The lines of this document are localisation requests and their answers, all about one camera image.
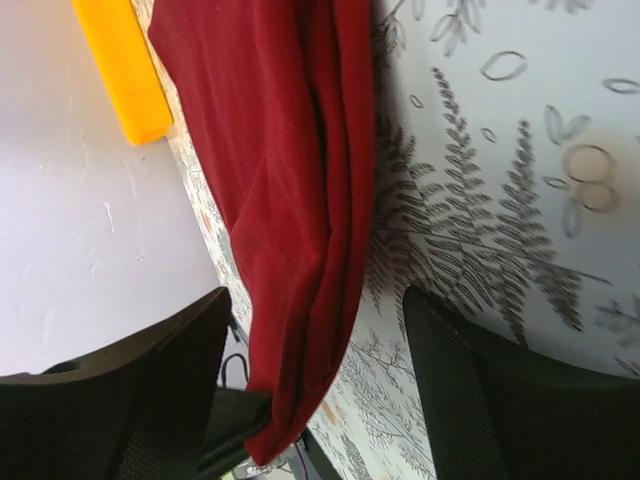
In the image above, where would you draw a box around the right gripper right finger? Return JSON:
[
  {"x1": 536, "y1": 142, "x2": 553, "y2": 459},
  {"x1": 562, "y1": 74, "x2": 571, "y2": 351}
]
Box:
[{"x1": 403, "y1": 287, "x2": 639, "y2": 479}]

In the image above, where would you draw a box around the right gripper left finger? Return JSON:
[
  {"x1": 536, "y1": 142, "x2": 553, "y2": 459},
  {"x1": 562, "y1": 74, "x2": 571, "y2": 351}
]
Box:
[{"x1": 1, "y1": 287, "x2": 231, "y2": 479}]

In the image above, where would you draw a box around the dark red t shirt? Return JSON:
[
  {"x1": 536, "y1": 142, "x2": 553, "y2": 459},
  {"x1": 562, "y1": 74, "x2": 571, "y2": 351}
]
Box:
[{"x1": 148, "y1": 1, "x2": 375, "y2": 464}]

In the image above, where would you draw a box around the floral table mat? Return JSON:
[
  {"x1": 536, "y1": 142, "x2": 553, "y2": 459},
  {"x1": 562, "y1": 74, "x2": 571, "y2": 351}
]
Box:
[{"x1": 143, "y1": 1, "x2": 639, "y2": 479}]

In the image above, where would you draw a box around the yellow plastic tray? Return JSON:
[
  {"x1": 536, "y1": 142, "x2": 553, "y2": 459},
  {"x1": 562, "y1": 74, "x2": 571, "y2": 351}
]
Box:
[{"x1": 72, "y1": 0, "x2": 173, "y2": 145}]

